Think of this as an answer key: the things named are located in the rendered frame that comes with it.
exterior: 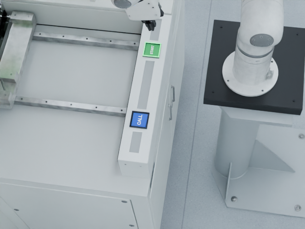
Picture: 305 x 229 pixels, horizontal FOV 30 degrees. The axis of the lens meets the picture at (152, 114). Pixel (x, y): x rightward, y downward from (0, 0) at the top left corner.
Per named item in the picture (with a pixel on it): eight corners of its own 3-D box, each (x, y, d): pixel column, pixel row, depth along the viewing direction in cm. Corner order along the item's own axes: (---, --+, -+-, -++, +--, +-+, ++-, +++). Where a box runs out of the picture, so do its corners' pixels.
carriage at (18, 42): (-11, 107, 196) (-13, 103, 193) (16, 20, 212) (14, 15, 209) (12, 109, 195) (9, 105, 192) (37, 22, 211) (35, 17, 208)
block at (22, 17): (12, 22, 208) (9, 18, 205) (14, 15, 209) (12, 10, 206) (33, 25, 207) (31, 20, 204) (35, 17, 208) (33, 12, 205)
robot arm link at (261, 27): (275, 27, 181) (286, -23, 160) (274, 77, 173) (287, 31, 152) (237, 25, 182) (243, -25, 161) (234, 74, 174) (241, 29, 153)
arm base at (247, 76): (284, 57, 198) (292, 26, 181) (269, 103, 190) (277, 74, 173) (231, 43, 201) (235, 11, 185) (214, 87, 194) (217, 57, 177)
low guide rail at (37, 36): (10, 37, 212) (8, 32, 209) (12, 33, 213) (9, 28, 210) (143, 51, 206) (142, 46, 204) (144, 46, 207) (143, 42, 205)
